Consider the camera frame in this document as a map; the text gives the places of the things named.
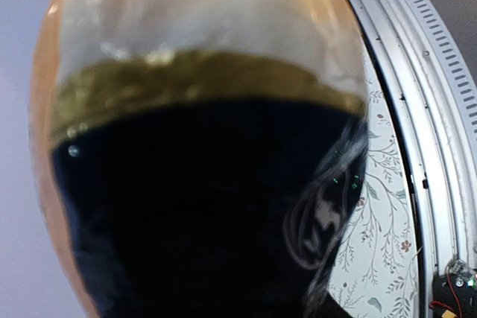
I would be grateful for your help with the milk tea bottle dark label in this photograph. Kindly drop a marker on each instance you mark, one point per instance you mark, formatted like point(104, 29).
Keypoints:
point(199, 158)

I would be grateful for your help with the floral tablecloth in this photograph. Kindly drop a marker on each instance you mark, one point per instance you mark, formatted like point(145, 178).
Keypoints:
point(375, 274)

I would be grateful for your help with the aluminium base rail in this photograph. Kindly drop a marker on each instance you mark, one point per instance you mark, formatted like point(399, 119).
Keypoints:
point(431, 97)

